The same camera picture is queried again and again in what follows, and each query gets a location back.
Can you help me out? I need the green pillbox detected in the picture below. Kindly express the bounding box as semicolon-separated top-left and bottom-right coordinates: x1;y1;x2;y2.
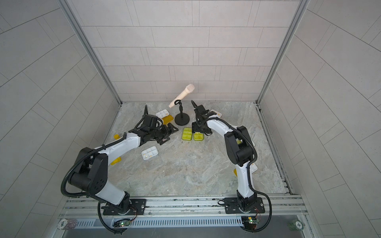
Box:
182;128;192;141
193;132;204;141

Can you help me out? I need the left green circuit board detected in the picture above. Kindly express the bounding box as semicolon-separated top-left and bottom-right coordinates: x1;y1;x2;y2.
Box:
113;218;132;228

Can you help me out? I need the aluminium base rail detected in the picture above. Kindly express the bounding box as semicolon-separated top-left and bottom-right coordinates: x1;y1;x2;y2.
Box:
58;193;309;219

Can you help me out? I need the clear pillbox white tray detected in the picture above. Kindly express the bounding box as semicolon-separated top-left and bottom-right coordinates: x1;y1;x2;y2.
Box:
141;146;162;170

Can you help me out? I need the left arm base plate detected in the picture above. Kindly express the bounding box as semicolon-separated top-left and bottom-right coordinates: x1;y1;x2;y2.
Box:
101;199;147;216

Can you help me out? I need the round marker disc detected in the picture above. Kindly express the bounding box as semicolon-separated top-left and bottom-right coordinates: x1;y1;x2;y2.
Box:
57;219;69;230
289;220;304;231

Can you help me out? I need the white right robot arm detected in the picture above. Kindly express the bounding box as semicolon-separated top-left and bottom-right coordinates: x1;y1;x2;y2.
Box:
191;101;265;213

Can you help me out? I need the right green circuit board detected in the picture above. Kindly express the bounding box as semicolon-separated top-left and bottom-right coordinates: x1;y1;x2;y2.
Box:
241;216;259;229

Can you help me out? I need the green circuit board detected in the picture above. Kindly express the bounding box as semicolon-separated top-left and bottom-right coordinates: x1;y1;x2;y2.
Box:
113;218;132;228
241;216;259;229

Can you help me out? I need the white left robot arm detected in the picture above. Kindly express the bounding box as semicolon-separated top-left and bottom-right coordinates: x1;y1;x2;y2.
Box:
61;114;178;214

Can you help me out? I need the left round marker disc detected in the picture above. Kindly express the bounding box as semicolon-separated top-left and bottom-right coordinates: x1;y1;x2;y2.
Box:
57;219;69;230

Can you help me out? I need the right round marker disc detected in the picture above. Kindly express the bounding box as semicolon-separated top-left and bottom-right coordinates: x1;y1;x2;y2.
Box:
289;220;304;231

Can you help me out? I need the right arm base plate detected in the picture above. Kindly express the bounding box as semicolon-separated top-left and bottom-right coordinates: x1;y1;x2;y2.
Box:
218;196;266;214

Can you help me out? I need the black microphone stand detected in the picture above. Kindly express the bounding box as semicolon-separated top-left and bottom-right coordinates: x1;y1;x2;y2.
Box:
174;99;190;126

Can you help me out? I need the beige microphone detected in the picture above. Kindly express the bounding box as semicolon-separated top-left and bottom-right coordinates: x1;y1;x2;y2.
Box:
169;84;195;108

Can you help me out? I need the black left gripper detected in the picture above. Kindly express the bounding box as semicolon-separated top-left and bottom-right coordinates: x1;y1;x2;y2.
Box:
149;122;180;145

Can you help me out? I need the yellow pillbox left edge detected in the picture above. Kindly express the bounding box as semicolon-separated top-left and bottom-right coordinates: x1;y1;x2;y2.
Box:
110;157;122;165

